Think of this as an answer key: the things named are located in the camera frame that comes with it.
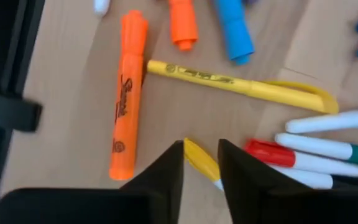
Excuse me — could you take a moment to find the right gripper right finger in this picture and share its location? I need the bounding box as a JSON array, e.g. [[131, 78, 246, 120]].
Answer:
[[218, 139, 358, 224]]

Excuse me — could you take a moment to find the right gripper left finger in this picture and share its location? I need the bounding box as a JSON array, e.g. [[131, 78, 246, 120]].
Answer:
[[0, 139, 185, 224]]

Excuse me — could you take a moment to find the blue highlighter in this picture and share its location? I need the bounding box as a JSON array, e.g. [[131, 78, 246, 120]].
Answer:
[[213, 0, 255, 66]]

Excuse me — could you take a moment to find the black capped white marker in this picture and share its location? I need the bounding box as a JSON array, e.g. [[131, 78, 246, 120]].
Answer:
[[285, 108, 358, 134], [267, 164, 358, 190]]

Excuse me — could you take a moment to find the yellow capped white marker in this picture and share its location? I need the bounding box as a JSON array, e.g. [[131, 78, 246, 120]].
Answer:
[[183, 138, 225, 191]]

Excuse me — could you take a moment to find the black frame clamp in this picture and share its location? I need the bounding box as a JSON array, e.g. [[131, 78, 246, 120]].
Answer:
[[0, 90, 43, 133]]

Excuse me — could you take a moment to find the green capped white marker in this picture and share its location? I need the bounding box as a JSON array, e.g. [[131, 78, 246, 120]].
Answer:
[[274, 133, 358, 169]]

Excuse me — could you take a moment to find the pink capped thin marker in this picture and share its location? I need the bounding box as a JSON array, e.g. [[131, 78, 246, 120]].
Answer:
[[93, 0, 111, 17]]

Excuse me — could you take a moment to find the yellow pen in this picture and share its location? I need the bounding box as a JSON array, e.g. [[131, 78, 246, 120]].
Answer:
[[147, 59, 341, 114]]

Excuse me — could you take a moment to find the orange highlighter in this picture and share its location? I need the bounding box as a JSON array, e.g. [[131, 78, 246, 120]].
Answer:
[[168, 0, 199, 52], [109, 9, 149, 181]]

